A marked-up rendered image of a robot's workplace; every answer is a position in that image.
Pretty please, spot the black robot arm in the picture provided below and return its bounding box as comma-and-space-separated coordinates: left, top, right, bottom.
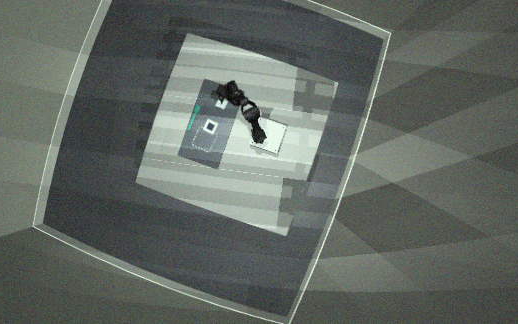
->
227, 80, 267, 144

